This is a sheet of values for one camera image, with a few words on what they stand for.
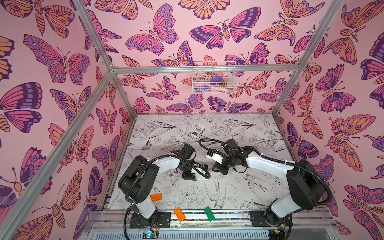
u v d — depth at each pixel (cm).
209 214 74
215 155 76
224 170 76
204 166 78
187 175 80
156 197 80
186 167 77
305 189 44
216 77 97
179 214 75
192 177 79
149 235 72
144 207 55
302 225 74
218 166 75
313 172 44
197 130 109
